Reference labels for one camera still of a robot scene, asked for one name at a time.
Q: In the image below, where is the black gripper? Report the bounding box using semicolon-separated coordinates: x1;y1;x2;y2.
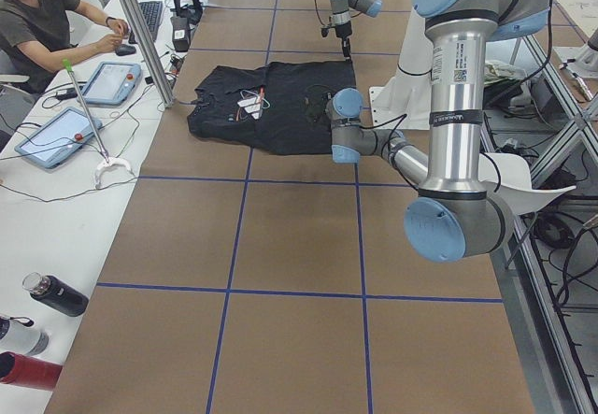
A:
334;21;352;62

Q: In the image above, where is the black t-shirt with logo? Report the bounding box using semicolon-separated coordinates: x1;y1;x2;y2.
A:
187;61;356;155

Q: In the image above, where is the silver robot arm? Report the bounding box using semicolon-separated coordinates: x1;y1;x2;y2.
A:
325;0;551;263
322;0;382;60

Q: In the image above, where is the black box device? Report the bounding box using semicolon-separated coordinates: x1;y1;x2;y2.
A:
170;16;191;52

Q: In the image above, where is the black keyboard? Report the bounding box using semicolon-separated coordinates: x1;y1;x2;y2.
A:
139;1;164;42

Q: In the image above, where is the black computer mouse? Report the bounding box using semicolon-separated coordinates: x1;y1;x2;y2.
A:
115;44;136;57

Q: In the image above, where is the far blue teach pendant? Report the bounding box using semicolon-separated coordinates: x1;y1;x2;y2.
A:
82;62;142;107

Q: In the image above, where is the blue teach pendant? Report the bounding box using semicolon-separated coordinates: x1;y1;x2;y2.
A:
14;107;93;169
82;62;142;107

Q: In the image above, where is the white reacher grabber tool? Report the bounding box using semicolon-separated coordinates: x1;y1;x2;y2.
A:
62;59;134;190

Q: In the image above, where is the near blue teach pendant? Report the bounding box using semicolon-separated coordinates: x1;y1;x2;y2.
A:
14;107;93;169

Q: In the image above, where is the seated person grey shirt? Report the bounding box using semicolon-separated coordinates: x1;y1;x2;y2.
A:
1;0;129;93

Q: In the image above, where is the black water bottle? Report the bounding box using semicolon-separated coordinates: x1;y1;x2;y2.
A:
22;272;89;317

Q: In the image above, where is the white water bottle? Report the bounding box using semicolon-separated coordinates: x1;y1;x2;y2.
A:
0;317;50;356

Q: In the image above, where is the red water bottle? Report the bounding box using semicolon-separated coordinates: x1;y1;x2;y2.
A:
1;351;63;391

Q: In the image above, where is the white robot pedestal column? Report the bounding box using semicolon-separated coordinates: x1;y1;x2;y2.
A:
369;8;433;130

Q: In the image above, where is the aluminium frame post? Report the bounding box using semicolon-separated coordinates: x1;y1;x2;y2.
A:
119;0;175;108

